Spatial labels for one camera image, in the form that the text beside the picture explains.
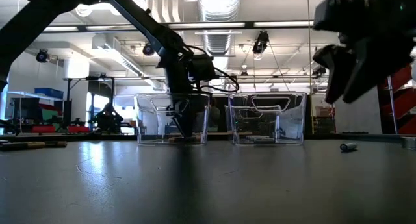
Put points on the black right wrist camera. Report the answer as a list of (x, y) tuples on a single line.
[(331, 13)]

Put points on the silver battery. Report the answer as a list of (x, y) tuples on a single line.
[(263, 140), (348, 147)]

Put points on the black table mat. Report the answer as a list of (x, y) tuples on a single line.
[(208, 191)]

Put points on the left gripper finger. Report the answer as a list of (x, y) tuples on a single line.
[(172, 107), (187, 120)]

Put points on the rack with red bins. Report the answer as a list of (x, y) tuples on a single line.
[(406, 99)]

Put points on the black ceiling spotlight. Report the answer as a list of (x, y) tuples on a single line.
[(42, 56), (261, 42), (148, 49)]

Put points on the white curtain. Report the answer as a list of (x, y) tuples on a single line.
[(360, 120)]

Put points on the red box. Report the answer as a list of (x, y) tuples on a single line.
[(78, 129), (43, 129)]

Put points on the silver ribbed air duct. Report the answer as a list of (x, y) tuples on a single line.
[(219, 39)]

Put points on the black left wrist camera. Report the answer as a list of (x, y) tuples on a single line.
[(201, 68)]

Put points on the green box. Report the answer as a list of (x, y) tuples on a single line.
[(50, 115)]

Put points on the person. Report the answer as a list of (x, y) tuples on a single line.
[(214, 115), (109, 118)]

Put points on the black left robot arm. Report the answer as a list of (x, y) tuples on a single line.
[(32, 22)]

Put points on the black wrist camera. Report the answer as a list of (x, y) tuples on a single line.
[(331, 13), (201, 68)]

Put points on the cardboard box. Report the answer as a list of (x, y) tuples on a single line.
[(321, 112)]

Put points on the black monitor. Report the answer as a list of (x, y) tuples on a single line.
[(26, 108)]

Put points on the black background robot arm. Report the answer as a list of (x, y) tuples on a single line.
[(9, 126)]

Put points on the clear plastic bin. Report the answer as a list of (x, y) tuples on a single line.
[(146, 130), (292, 130)]

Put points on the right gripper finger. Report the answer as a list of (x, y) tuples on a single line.
[(338, 71), (373, 71)]

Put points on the black beam with light strips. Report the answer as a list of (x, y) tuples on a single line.
[(248, 24)]

